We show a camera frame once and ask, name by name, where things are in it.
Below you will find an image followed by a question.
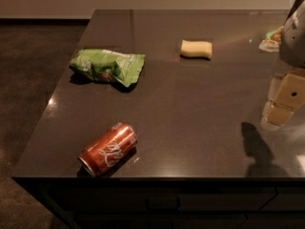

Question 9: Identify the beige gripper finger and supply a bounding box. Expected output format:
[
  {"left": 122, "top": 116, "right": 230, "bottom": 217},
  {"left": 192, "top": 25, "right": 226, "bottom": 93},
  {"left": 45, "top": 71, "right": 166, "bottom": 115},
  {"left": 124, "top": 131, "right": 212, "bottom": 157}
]
[
  {"left": 274, "top": 68, "right": 305, "bottom": 126},
  {"left": 260, "top": 75, "right": 283, "bottom": 130}
]

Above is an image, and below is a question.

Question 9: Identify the red coke can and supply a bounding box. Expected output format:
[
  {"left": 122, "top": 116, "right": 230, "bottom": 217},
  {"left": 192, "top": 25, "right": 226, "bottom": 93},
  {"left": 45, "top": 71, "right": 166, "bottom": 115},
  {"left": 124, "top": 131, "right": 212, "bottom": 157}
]
[{"left": 78, "top": 122, "right": 137, "bottom": 177}]

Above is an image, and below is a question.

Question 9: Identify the dark box at right edge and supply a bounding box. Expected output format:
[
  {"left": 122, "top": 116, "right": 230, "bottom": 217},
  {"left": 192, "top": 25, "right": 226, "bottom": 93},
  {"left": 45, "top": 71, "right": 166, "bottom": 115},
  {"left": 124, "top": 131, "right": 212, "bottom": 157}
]
[{"left": 288, "top": 0, "right": 305, "bottom": 19}]

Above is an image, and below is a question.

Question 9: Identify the yellow sponge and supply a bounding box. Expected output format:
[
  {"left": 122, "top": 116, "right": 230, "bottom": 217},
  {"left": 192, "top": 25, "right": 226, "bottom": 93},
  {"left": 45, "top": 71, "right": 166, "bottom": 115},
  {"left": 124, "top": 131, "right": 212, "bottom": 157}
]
[{"left": 180, "top": 40, "right": 213, "bottom": 59}]

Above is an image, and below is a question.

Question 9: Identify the dark cabinet with drawers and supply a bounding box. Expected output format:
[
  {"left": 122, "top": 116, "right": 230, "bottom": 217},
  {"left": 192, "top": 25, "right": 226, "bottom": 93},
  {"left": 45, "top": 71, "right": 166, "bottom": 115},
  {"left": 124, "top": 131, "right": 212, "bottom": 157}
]
[{"left": 13, "top": 176, "right": 305, "bottom": 229}]

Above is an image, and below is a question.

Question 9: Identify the green chip bag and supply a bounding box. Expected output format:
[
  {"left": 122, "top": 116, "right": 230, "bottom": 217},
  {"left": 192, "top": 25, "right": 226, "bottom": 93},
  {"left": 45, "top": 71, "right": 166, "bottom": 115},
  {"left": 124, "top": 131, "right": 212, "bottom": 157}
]
[{"left": 70, "top": 49, "right": 145, "bottom": 88}]

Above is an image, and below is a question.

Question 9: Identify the black drawer handle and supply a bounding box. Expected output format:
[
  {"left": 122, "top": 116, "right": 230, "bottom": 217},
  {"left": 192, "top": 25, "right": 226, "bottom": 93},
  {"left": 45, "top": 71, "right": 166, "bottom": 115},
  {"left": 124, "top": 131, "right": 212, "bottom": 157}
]
[{"left": 146, "top": 196, "right": 179, "bottom": 211}]

